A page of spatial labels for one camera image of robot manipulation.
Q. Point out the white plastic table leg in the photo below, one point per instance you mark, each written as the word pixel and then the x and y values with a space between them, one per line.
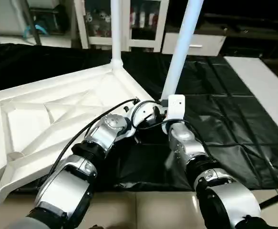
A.
pixel 181 47
pixel 116 31

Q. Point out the white plastic table top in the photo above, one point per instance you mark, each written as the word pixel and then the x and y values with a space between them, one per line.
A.
pixel 43 109

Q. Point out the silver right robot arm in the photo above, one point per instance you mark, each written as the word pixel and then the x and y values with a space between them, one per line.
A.
pixel 196 162

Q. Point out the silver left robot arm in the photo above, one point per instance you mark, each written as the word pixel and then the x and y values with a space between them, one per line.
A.
pixel 96 152

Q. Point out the black plastic mat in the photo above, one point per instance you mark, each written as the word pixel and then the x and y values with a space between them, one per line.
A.
pixel 224 109

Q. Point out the white glass door cabinet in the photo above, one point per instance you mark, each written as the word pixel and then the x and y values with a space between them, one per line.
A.
pixel 138 24

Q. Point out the white drawer unit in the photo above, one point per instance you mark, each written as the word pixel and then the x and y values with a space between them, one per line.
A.
pixel 200 44

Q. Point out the white side table black legs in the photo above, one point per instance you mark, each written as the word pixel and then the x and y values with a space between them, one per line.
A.
pixel 262 86

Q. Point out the teal floor stand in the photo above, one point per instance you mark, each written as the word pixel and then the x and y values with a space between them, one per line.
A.
pixel 36 27

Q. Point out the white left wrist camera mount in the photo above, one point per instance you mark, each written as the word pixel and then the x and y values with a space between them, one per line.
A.
pixel 148 112

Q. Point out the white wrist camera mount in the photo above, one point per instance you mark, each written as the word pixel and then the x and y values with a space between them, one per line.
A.
pixel 174 107
pixel 148 112

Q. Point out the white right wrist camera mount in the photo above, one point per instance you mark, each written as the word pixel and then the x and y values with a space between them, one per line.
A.
pixel 174 107

